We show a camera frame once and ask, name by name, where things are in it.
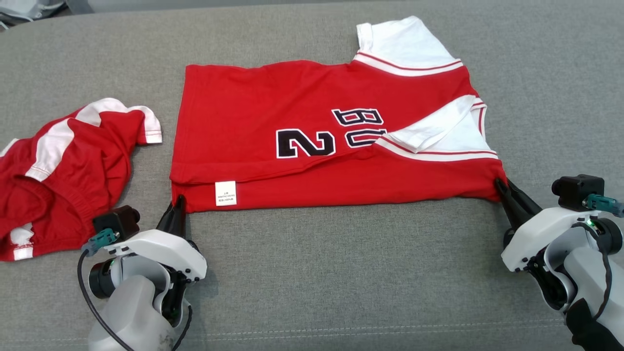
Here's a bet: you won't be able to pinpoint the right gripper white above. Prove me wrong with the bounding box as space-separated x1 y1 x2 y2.
495 178 603 311

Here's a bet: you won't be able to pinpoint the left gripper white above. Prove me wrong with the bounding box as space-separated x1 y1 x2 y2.
102 195 208 327

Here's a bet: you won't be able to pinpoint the red basketball shorts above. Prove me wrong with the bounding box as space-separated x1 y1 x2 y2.
0 97 163 262

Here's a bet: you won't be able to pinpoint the red basketball jersey shirt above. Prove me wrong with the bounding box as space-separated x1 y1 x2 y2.
170 16 508 214

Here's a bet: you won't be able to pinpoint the grey slanted furniture leg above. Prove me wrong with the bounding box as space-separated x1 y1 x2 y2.
66 0 96 15

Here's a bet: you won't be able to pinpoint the white power strip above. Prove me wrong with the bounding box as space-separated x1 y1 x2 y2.
0 0 66 30

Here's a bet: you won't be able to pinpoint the left camera teal connector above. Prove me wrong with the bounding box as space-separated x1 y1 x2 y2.
80 228 120 257

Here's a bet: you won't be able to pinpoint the camera teal connector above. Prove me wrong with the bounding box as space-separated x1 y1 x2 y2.
583 194 624 217
80 228 120 257

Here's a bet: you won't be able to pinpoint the right camera teal connector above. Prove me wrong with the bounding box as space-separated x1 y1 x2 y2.
583 194 624 217

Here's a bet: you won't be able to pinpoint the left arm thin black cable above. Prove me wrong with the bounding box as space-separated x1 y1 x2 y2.
172 303 194 351

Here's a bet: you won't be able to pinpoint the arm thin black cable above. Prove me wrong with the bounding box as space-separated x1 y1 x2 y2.
172 303 194 351
574 222 613 320

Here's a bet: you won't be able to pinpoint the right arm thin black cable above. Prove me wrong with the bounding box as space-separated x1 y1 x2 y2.
574 222 613 320

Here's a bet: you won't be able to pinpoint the left camera black cable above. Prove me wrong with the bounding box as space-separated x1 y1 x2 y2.
77 250 135 351

